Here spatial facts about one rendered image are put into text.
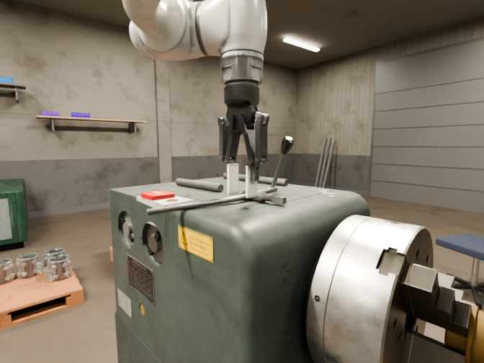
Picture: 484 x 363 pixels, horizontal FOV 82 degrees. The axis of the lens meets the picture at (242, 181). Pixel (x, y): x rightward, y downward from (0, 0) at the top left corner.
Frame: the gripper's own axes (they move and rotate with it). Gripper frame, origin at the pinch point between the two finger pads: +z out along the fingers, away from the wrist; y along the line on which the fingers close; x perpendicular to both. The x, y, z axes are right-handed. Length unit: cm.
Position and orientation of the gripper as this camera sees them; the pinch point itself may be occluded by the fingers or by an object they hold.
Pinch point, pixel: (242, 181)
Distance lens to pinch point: 60.9
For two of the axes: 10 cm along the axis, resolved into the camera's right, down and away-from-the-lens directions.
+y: 7.1, 0.9, -7.0
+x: 7.1, -0.9, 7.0
